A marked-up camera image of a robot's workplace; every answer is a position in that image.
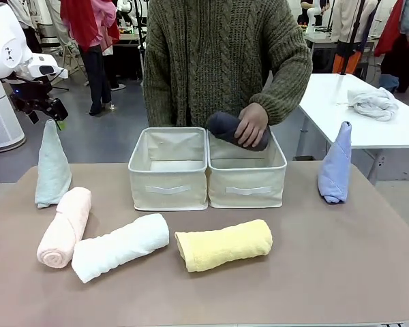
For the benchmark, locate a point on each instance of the white side table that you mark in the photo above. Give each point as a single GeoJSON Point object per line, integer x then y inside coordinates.
{"type": "Point", "coordinates": [358, 116]}

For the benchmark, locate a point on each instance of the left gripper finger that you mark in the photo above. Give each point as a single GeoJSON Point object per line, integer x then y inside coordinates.
{"type": "Point", "coordinates": [58, 109]}
{"type": "Point", "coordinates": [33, 117]}

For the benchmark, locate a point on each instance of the mint cone towel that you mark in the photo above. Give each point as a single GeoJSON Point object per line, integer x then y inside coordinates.
{"type": "Point", "coordinates": [52, 167]}

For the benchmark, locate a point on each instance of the hanging red garment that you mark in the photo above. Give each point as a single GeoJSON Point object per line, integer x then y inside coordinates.
{"type": "Point", "coordinates": [390, 27]}

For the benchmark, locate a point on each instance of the person in red and pink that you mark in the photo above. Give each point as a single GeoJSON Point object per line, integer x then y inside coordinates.
{"type": "Point", "coordinates": [88, 41]}

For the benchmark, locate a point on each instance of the blue cone towel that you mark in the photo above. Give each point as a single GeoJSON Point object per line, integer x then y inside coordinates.
{"type": "Point", "coordinates": [335, 167]}

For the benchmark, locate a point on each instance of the yellow towel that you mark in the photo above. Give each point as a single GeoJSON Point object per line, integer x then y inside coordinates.
{"type": "Point", "coordinates": [225, 245]}

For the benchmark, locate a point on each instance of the crumpled white cloth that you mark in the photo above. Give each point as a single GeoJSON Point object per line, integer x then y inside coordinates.
{"type": "Point", "coordinates": [373, 104]}

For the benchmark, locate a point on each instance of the dark grey towel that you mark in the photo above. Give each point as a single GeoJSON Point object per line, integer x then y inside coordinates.
{"type": "Point", "coordinates": [221, 127]}

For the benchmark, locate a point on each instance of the person's right forearm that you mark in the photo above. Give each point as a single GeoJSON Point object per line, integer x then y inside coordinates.
{"type": "Point", "coordinates": [156, 95]}

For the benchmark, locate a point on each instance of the person's left hand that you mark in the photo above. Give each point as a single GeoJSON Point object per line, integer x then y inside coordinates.
{"type": "Point", "coordinates": [254, 124]}

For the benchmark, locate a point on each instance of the white towel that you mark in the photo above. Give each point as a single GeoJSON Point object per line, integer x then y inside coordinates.
{"type": "Point", "coordinates": [122, 245]}

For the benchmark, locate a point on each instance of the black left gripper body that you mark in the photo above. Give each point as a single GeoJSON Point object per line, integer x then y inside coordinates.
{"type": "Point", "coordinates": [29, 93]}

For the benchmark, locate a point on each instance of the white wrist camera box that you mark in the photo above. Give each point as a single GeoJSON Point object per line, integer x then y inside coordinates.
{"type": "Point", "coordinates": [42, 68]}

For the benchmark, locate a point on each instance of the mannequin with white shirt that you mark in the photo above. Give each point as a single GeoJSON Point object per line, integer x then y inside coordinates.
{"type": "Point", "coordinates": [354, 24]}

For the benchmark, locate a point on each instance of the folded blue jeans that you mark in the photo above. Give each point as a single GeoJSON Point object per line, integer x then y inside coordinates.
{"type": "Point", "coordinates": [390, 81]}

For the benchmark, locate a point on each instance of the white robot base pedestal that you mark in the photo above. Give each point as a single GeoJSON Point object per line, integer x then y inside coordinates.
{"type": "Point", "coordinates": [0, 116]}

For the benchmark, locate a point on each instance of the person's left forearm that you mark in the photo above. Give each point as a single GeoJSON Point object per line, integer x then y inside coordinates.
{"type": "Point", "coordinates": [286, 88]}

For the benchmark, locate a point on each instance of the person in olive knit sweater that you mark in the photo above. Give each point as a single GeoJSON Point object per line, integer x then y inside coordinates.
{"type": "Point", "coordinates": [218, 51]}

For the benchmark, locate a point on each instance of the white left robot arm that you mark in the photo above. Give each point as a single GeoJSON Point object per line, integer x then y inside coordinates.
{"type": "Point", "coordinates": [0, 37]}

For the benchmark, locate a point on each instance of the pink towel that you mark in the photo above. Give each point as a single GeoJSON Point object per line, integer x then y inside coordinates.
{"type": "Point", "coordinates": [64, 228]}

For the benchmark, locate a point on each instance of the cream fabric storage bin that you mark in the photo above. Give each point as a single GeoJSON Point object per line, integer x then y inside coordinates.
{"type": "Point", "coordinates": [245, 190]}
{"type": "Point", "coordinates": [170, 190]}

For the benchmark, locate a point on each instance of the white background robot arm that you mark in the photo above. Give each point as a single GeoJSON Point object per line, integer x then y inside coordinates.
{"type": "Point", "coordinates": [314, 17]}

